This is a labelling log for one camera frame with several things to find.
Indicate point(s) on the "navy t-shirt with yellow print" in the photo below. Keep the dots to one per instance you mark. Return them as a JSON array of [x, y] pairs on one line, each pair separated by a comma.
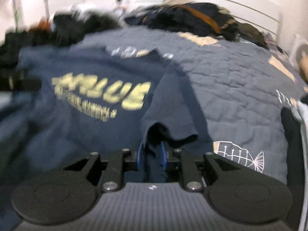
[[84, 125]]

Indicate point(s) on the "orange garment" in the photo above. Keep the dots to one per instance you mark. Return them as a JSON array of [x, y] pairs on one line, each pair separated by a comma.
[[43, 24]]

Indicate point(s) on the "white folded garment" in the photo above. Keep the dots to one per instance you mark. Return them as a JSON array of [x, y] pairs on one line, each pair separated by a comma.
[[303, 130]]

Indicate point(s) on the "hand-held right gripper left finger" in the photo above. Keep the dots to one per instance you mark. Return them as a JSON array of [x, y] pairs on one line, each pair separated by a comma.
[[141, 160]]

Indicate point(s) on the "white bed headboard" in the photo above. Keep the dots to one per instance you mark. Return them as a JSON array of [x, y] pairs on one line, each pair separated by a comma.
[[252, 7]]

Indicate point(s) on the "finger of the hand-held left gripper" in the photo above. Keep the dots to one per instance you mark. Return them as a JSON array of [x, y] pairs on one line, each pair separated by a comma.
[[27, 83]]

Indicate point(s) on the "grey-blue quilted bedspread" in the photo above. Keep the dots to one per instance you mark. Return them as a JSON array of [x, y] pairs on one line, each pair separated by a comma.
[[235, 89]]

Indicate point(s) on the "white fan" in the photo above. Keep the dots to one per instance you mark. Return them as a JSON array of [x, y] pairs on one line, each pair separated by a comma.
[[300, 50]]

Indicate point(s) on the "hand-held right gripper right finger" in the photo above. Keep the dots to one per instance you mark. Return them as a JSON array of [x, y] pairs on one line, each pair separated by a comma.
[[163, 157]]

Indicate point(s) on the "pile of dark clothes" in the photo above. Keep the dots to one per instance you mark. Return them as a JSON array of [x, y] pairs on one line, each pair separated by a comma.
[[192, 16]]

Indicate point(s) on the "pile of black clothes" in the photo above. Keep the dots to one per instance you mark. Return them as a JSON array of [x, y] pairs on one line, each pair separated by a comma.
[[62, 31]]

